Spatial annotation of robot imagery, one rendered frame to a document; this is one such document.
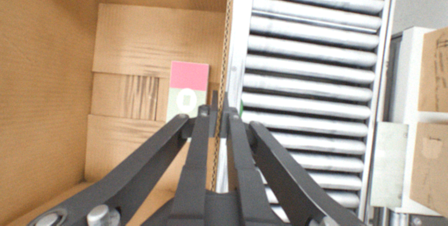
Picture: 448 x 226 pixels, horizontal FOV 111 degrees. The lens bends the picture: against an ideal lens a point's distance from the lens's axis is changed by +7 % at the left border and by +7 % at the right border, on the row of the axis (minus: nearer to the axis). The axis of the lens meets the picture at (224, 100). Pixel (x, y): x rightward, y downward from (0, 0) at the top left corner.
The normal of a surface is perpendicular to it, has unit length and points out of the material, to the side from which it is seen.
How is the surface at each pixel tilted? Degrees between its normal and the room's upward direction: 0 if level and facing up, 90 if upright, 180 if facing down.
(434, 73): 92
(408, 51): 90
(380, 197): 0
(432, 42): 91
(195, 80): 6
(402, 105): 90
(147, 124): 7
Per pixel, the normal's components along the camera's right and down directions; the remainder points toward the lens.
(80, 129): 0.99, 0.09
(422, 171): -0.99, -0.11
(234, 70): 0.08, 0.01
